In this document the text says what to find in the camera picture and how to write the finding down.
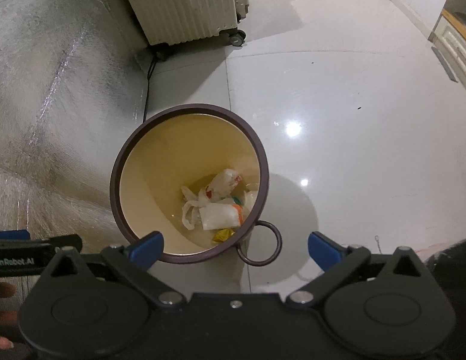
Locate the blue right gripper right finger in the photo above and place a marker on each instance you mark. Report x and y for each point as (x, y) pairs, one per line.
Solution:
(324, 251)

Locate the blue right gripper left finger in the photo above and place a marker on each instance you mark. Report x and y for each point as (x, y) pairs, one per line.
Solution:
(146, 251)

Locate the white red plastic bag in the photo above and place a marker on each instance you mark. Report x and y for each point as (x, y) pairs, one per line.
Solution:
(218, 190)

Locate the brown rimmed yellow trash bin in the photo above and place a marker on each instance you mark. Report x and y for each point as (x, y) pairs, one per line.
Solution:
(187, 146)

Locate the person's left hand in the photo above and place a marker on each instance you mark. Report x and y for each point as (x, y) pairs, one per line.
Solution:
(7, 318)

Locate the white tissue packet in bin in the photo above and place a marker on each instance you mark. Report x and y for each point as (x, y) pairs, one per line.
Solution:
(217, 216)

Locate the yellow wrapper in bin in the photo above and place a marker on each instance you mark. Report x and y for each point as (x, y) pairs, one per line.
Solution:
(223, 235)

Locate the cream ribbed suitcase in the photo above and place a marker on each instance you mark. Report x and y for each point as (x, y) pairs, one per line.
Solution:
(171, 22)

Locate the white cabinet with wood top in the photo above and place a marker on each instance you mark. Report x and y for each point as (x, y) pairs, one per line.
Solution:
(449, 37)

